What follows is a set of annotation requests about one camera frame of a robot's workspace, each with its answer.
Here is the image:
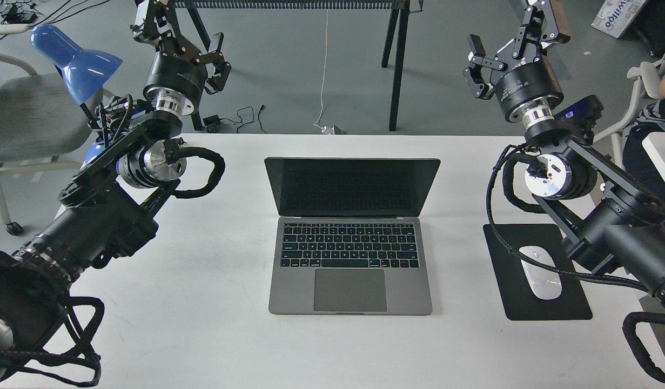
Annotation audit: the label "grey office chair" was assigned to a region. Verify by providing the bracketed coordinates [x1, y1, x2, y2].
[0, 53, 105, 236]

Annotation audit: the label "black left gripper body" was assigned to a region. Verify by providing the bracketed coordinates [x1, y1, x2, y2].
[144, 43, 213, 116]

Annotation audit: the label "black leg background table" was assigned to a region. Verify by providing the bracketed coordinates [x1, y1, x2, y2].
[173, 1, 412, 131]

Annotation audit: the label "black power adapter with cable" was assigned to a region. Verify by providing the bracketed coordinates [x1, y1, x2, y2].
[201, 104, 266, 133]

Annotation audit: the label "black cables on floor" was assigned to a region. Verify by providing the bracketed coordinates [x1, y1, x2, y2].
[0, 0, 111, 48]

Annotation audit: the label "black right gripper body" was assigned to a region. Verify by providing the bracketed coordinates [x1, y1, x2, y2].
[491, 54, 564, 123]

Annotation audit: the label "grey laptop notebook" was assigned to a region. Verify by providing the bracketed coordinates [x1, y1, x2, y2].
[265, 157, 440, 316]

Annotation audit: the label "cardboard box with print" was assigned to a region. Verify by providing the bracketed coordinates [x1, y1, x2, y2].
[591, 1, 648, 39]

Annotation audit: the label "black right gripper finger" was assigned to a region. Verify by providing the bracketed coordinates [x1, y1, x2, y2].
[463, 66, 494, 99]
[468, 34, 498, 70]

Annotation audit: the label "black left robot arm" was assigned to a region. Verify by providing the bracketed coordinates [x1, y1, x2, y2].
[0, 32, 229, 387]

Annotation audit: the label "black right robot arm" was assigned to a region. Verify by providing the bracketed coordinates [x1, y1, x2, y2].
[463, 32, 665, 384]

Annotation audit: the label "blue desk lamp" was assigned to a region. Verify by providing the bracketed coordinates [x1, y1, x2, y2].
[30, 24, 123, 163]

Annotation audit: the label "white hanging cable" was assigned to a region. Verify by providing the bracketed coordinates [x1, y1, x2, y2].
[313, 10, 346, 136]

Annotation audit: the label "white chair right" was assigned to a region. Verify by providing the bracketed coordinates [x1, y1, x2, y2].
[595, 52, 665, 170]

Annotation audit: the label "white computer mouse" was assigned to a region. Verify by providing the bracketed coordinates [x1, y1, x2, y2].
[519, 246, 562, 300]

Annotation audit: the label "black mouse pad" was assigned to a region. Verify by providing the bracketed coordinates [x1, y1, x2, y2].
[482, 224, 593, 321]

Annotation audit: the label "seated person striped shirt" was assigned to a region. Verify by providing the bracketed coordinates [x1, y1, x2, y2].
[623, 73, 665, 226]

